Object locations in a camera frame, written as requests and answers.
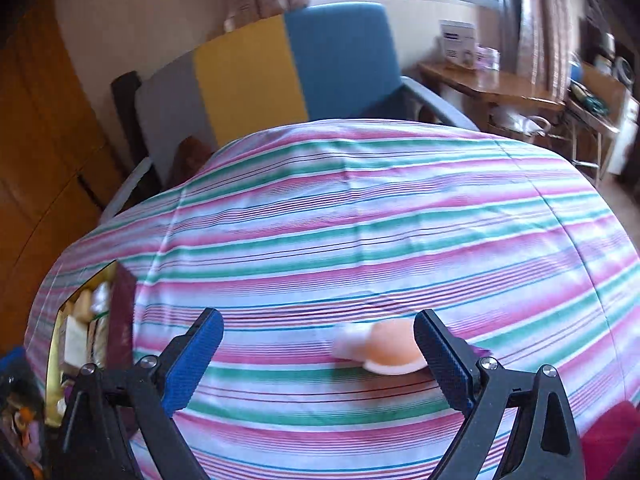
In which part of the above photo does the peach silicone cup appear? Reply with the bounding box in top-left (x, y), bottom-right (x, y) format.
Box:
top-left (331, 318), bottom-right (427, 376)

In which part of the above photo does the gold metal tin tray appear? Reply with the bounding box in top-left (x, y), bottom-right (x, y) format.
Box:
top-left (44, 261), bottom-right (137, 428)

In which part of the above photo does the striped pink green bedspread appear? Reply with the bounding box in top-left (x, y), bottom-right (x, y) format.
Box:
top-left (25, 119), bottom-right (639, 479)

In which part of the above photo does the dark red cushion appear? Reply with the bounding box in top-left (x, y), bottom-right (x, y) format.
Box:
top-left (167, 136), bottom-right (214, 188)

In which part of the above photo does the wooden wardrobe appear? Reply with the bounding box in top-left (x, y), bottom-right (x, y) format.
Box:
top-left (1, 0), bottom-right (124, 352)

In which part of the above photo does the white kettle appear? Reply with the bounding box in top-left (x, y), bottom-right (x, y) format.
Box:
top-left (490, 107), bottom-right (551, 144)

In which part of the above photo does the wooden desk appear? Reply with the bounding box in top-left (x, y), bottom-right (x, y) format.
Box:
top-left (418, 62), bottom-right (565, 112)

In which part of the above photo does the grey yellow blue sofa chair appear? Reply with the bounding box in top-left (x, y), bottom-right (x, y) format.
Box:
top-left (101, 2), bottom-right (476, 221)

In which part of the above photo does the white appliance box on desk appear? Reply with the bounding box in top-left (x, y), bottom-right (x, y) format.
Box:
top-left (439, 20), bottom-right (477, 70)

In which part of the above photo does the striped side curtain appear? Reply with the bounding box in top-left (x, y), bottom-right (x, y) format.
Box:
top-left (500, 0), bottom-right (573, 100)

